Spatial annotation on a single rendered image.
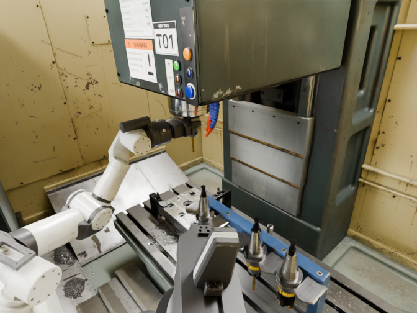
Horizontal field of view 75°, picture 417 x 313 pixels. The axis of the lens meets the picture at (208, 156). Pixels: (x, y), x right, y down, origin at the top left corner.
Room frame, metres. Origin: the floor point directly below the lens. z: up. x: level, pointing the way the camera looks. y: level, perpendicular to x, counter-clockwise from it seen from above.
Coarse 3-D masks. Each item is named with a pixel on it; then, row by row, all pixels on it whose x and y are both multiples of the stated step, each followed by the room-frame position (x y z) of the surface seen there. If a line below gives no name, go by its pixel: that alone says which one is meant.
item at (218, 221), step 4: (216, 216) 0.72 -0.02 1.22; (220, 216) 0.72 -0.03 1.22; (208, 220) 0.70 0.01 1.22; (212, 220) 0.70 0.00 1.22; (216, 220) 0.70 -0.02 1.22; (220, 220) 0.70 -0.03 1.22; (224, 220) 0.70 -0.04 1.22; (228, 220) 0.70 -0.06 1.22; (208, 224) 0.68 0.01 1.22; (212, 224) 0.68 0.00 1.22; (216, 224) 0.68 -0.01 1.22; (220, 224) 0.68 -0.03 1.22; (224, 224) 0.68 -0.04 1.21
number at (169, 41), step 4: (164, 32) 0.69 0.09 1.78; (168, 32) 0.68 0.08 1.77; (172, 32) 0.67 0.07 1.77; (164, 36) 0.69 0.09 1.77; (168, 36) 0.68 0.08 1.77; (172, 36) 0.67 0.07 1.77; (164, 40) 0.69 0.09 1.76; (168, 40) 0.68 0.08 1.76; (172, 40) 0.67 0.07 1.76; (164, 44) 0.70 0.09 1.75; (168, 44) 0.68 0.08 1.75; (172, 44) 0.67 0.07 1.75; (164, 48) 0.70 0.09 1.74; (168, 48) 0.68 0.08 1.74; (172, 48) 0.67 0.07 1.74
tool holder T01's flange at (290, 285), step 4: (280, 268) 0.49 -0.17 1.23; (276, 272) 0.48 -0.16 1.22; (300, 272) 0.48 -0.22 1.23; (276, 276) 0.48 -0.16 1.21; (280, 276) 0.47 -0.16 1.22; (300, 276) 0.46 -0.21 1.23; (276, 280) 0.48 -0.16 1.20; (280, 280) 0.46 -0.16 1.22; (284, 280) 0.46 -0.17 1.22; (288, 280) 0.46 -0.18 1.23; (296, 280) 0.45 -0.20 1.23; (300, 280) 0.45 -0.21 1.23; (284, 284) 0.46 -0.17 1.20; (288, 284) 0.45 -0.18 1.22; (292, 284) 0.45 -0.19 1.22; (296, 284) 0.45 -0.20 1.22; (288, 288) 0.45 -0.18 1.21; (292, 288) 0.45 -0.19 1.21
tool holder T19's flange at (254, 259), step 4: (244, 248) 0.56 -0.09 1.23; (264, 248) 0.56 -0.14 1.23; (244, 252) 0.56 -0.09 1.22; (248, 252) 0.55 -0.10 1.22; (264, 252) 0.55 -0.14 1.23; (244, 256) 0.55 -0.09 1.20; (248, 256) 0.55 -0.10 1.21; (252, 256) 0.53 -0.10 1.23; (256, 256) 0.53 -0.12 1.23; (260, 256) 0.53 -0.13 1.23; (264, 256) 0.54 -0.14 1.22; (252, 260) 0.54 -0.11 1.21; (256, 260) 0.54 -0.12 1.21; (256, 264) 0.53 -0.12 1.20
